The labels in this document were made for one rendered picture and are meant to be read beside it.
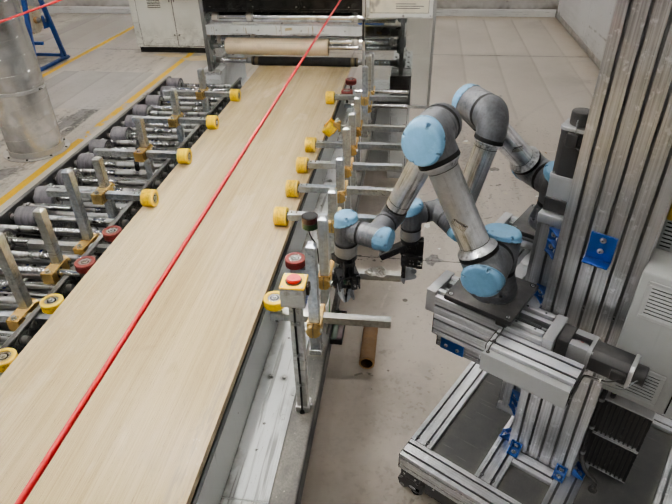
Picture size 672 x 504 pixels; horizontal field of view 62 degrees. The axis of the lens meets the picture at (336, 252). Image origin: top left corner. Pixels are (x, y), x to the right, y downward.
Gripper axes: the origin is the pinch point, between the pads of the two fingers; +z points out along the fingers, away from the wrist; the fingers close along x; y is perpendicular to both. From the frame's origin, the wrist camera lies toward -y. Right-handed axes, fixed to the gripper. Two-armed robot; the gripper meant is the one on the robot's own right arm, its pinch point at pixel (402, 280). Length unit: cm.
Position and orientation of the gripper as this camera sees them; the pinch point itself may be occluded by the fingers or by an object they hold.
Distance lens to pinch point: 219.4
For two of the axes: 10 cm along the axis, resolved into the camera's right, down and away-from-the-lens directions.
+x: 1.3, -5.6, 8.2
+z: 0.2, 8.3, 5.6
